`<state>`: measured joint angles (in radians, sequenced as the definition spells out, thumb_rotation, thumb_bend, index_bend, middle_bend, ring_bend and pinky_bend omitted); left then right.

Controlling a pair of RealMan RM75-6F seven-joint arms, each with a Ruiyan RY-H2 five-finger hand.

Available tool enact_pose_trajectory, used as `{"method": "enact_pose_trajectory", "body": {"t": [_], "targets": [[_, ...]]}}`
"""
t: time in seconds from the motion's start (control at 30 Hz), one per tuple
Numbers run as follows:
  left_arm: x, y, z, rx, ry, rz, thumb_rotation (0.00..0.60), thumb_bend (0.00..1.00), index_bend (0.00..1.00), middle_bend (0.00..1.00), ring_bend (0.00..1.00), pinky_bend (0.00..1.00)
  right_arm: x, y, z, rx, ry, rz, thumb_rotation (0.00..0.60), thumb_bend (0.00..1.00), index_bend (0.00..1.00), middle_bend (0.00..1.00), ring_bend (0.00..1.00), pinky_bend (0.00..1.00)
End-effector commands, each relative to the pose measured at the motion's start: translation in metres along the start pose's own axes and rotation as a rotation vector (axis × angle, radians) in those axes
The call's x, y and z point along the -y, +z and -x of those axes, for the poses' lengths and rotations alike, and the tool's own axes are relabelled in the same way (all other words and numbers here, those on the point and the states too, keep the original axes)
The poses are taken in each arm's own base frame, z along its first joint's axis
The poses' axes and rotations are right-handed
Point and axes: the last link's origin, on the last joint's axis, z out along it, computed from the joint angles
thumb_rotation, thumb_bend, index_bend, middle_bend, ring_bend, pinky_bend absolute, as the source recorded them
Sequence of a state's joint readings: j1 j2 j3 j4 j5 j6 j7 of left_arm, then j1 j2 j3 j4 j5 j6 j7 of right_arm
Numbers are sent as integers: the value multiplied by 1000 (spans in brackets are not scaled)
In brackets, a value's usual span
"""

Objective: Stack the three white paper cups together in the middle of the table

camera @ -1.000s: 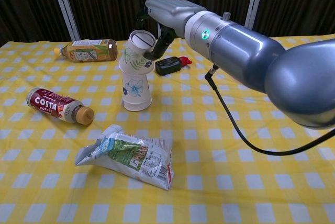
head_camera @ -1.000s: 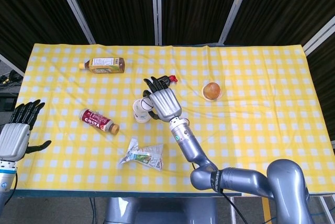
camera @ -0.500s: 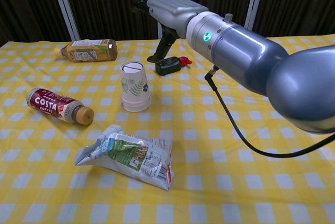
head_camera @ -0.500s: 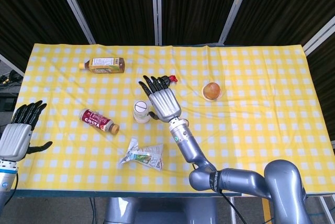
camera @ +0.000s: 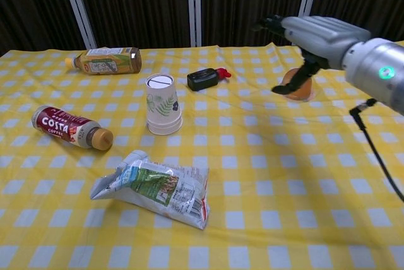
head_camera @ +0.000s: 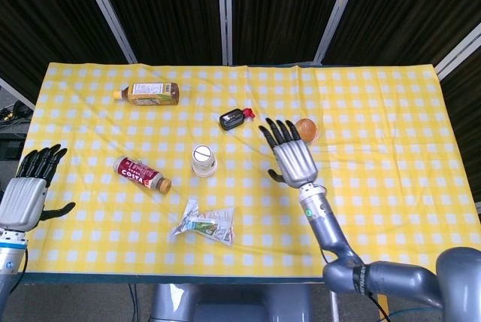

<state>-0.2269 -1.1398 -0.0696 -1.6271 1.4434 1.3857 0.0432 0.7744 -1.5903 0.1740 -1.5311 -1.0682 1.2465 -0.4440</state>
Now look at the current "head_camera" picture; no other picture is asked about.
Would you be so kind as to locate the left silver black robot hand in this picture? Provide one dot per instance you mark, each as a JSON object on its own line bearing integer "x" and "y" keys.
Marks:
{"x": 22, "y": 201}

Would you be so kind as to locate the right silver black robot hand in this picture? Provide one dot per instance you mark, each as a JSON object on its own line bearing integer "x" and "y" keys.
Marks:
{"x": 297, "y": 164}

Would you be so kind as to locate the white paper cup lined bottom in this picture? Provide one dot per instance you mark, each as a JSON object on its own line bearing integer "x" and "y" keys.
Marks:
{"x": 203, "y": 156}

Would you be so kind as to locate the orange bun in plastic wrap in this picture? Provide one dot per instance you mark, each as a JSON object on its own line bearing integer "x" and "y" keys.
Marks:
{"x": 309, "y": 128}

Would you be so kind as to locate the small black bottle red cap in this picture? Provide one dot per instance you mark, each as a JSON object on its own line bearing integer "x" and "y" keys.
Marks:
{"x": 233, "y": 119}

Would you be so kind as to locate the yellow white checkered tablecloth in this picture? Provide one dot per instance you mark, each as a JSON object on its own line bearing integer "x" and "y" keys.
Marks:
{"x": 376, "y": 205}

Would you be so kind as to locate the crumpled silver snack packet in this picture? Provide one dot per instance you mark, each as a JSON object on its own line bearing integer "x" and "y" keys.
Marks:
{"x": 206, "y": 224}

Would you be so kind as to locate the Costa coffee bottle red label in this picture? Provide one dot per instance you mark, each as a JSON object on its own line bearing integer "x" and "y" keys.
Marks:
{"x": 139, "y": 173}

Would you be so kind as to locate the white table leg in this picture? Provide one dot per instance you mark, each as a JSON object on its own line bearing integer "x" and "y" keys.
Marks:
{"x": 333, "y": 307}

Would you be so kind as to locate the black pleated curtain panel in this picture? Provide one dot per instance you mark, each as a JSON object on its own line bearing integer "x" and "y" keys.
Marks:
{"x": 161, "y": 10}
{"x": 406, "y": 10}
{"x": 285, "y": 10}
{"x": 466, "y": 119}
{"x": 37, "y": 17}

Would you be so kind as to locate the grey robot torso base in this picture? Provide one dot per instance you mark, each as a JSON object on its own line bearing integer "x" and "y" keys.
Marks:
{"x": 229, "y": 303}

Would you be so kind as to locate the tea bottle yellow label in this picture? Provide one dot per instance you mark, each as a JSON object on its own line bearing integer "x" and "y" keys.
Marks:
{"x": 150, "y": 94}

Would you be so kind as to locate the yellow floor tape strip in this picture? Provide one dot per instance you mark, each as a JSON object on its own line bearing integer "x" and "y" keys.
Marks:
{"x": 384, "y": 305}

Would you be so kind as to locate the silver partition post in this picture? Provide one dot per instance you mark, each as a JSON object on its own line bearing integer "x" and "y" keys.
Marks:
{"x": 224, "y": 13}
{"x": 456, "y": 53}
{"x": 336, "y": 13}
{"x": 17, "y": 92}
{"x": 107, "y": 11}

